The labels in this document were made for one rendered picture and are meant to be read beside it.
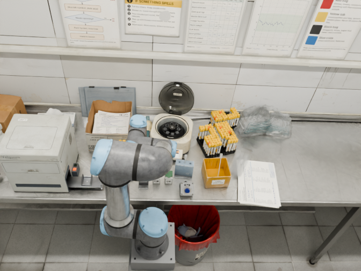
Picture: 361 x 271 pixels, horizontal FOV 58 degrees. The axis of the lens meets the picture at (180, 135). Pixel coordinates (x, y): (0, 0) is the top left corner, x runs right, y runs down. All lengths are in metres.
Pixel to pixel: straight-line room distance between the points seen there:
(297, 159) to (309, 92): 0.46
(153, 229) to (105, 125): 0.90
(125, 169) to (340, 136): 1.70
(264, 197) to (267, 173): 0.17
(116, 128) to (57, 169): 0.50
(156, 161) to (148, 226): 0.40
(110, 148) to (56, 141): 0.69
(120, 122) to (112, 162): 1.06
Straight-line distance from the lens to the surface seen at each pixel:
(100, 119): 2.06
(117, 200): 1.16
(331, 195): 2.01
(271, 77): 2.09
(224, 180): 1.77
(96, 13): 1.81
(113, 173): 0.99
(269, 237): 2.77
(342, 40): 2.09
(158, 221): 1.32
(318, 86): 2.25
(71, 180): 1.80
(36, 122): 1.76
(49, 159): 1.62
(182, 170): 1.78
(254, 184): 1.86
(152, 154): 0.98
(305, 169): 2.07
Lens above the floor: 2.33
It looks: 46 degrees down
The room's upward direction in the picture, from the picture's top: 6 degrees clockwise
